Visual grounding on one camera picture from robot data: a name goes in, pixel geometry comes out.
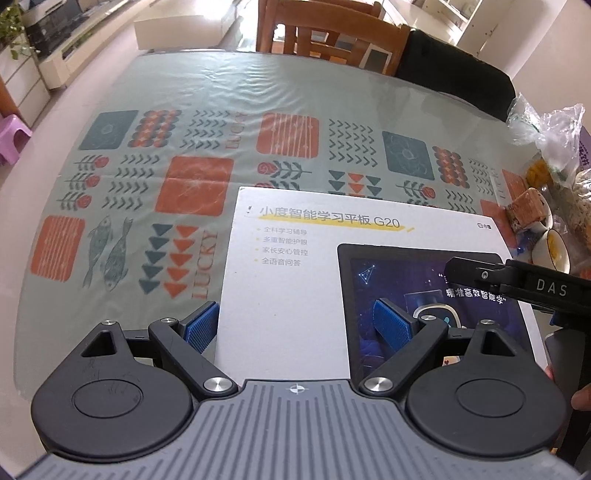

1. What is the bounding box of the white tablet box lid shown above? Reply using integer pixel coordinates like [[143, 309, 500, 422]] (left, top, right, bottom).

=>
[[215, 187, 546, 381]]

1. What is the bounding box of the white bowl yellow food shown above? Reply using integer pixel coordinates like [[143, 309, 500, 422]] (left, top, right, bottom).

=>
[[532, 229, 571, 274]]

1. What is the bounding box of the white bowl dark food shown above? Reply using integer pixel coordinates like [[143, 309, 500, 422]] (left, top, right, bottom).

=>
[[530, 196, 554, 234]]

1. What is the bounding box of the brown drink carton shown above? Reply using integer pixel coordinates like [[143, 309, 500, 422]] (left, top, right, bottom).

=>
[[506, 188, 544, 233]]

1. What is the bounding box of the patterned plastic tablecloth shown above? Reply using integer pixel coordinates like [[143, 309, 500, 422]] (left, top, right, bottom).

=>
[[14, 51, 538, 398]]

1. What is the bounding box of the purple snack bag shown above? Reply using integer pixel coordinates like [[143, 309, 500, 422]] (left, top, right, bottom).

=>
[[579, 127, 591, 170]]

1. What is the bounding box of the clear crumpled plastic bag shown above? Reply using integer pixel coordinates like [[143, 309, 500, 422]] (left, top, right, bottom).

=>
[[507, 93, 585, 185]]

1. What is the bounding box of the black chair cover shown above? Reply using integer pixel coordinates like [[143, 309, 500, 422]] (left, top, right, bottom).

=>
[[396, 29, 516, 122]]

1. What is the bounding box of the purple plastic stool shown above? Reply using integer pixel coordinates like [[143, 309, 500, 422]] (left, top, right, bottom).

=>
[[0, 114, 32, 166]]

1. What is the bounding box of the white tv cabinet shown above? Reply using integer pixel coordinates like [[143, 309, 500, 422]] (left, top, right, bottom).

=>
[[1, 0, 148, 126]]

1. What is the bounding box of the wooden dining chair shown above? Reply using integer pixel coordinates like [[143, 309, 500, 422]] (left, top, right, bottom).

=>
[[256, 0, 411, 76]]

